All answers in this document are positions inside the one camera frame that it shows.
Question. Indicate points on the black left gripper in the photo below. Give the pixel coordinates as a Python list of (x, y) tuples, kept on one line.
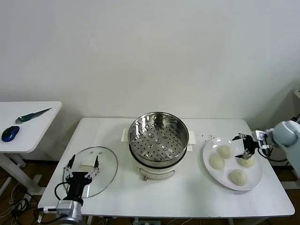
[(77, 185)]

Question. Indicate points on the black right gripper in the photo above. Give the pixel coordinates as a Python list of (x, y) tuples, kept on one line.
[(250, 144)]

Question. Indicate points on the white steamed baozi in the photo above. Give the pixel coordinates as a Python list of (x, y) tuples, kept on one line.
[(226, 151), (217, 162), (248, 163), (238, 177)]

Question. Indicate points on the round glass pot lid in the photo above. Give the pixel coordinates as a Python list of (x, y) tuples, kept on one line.
[(105, 168)]

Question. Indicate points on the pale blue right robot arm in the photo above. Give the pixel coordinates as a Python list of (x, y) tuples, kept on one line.
[(286, 134)]

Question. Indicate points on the perforated steel steamer basket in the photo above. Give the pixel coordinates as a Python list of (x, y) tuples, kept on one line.
[(159, 136)]

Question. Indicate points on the white oval plate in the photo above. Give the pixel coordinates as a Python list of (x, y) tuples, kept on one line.
[(211, 175)]

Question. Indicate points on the white stand foot bar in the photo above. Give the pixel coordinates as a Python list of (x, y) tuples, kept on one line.
[(289, 185)]

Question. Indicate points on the white plug adapter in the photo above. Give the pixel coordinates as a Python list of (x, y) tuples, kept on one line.
[(27, 198)]

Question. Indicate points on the white side table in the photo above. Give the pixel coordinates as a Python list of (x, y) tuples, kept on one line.
[(30, 131)]

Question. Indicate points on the white electric cooker pot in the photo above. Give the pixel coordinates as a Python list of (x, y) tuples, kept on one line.
[(157, 172)]

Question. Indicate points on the blue computer mouse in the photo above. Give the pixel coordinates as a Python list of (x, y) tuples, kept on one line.
[(10, 133)]

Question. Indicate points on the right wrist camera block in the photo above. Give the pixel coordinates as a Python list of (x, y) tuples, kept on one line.
[(261, 139)]

